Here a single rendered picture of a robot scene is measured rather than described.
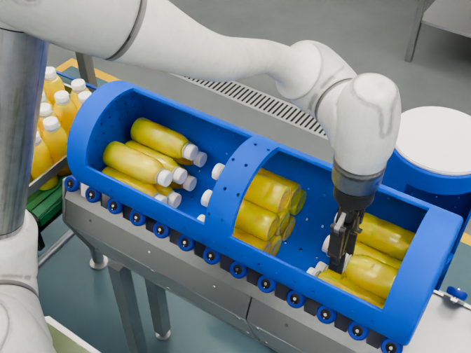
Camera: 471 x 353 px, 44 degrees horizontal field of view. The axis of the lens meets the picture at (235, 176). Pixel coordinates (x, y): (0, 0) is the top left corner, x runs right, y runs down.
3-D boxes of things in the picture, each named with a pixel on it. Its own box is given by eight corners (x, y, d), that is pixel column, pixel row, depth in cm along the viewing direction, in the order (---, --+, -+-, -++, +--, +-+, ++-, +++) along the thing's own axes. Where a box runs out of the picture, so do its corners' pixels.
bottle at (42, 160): (61, 174, 167) (48, 131, 155) (55, 191, 162) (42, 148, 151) (38, 174, 167) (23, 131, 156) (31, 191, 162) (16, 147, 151)
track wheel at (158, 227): (169, 225, 142) (174, 224, 144) (155, 218, 144) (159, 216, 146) (164, 241, 143) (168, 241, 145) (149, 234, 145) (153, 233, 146)
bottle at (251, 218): (270, 244, 130) (209, 216, 136) (282, 218, 131) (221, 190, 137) (262, 239, 124) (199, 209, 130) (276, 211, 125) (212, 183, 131)
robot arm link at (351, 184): (394, 152, 101) (389, 176, 106) (347, 134, 105) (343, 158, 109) (374, 183, 96) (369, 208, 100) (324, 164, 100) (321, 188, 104)
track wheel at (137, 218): (145, 213, 145) (149, 212, 147) (131, 206, 147) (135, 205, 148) (139, 229, 146) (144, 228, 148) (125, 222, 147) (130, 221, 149)
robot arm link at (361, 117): (404, 168, 98) (363, 122, 107) (424, 93, 88) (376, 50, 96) (348, 186, 96) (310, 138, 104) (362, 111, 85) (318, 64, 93)
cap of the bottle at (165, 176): (158, 187, 139) (164, 190, 138) (156, 176, 136) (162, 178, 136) (167, 177, 141) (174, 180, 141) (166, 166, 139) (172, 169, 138)
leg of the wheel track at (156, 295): (165, 343, 228) (148, 242, 184) (153, 336, 230) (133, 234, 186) (173, 332, 232) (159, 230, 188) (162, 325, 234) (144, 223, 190)
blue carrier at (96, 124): (397, 371, 120) (427, 297, 99) (79, 204, 153) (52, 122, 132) (442, 271, 136) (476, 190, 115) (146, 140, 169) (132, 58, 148)
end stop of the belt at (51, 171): (26, 199, 153) (23, 190, 151) (24, 197, 154) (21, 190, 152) (125, 118, 177) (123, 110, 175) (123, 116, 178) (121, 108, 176)
